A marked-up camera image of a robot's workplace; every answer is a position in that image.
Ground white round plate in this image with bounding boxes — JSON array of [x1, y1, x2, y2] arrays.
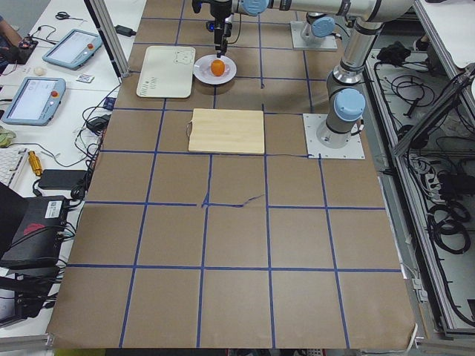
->
[[193, 54, 237, 85]]

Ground small printed card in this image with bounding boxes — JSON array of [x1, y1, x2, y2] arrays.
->
[[76, 74, 94, 83]]

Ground black power brick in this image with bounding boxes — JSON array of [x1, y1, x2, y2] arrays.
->
[[38, 169, 86, 190]]

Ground aluminium frame post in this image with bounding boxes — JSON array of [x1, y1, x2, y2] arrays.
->
[[84, 0, 130, 79]]

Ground seated person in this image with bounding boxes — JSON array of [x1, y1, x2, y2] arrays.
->
[[1, 16, 22, 70]]

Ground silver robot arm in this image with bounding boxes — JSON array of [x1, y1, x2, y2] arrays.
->
[[207, 0, 413, 127]]

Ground small cream ball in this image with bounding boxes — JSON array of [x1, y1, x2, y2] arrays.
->
[[33, 67, 45, 76]]

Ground wooden cutting board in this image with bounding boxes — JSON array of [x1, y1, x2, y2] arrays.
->
[[188, 108, 265, 154]]

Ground black computer box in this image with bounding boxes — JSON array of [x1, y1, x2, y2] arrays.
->
[[1, 194, 69, 270]]

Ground far blue teach pendant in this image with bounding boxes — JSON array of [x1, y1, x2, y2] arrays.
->
[[42, 29, 102, 70]]

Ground white keyboard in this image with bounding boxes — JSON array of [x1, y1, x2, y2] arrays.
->
[[0, 148, 27, 189]]

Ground blue teach pendant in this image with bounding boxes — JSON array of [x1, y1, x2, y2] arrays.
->
[[42, 29, 102, 70], [1, 76, 66, 126]]

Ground black scissors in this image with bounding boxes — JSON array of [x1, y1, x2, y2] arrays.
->
[[55, 11, 86, 22]]

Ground near blue teach pendant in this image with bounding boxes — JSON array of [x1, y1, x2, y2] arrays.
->
[[1, 76, 66, 126]]

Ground orange fruit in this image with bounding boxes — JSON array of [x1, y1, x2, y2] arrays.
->
[[210, 59, 226, 76]]

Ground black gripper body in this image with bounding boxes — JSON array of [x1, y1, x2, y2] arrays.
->
[[191, 0, 232, 19]]

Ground gold cylindrical tool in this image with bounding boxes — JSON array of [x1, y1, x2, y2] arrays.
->
[[28, 151, 43, 177]]

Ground cream bear tray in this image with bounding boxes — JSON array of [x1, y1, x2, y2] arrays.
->
[[136, 46, 196, 99]]

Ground black power adapter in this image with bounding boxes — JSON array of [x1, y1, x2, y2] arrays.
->
[[114, 25, 137, 37]]

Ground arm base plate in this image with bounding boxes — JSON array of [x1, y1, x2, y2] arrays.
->
[[290, 22, 338, 52], [303, 113, 365, 159]]

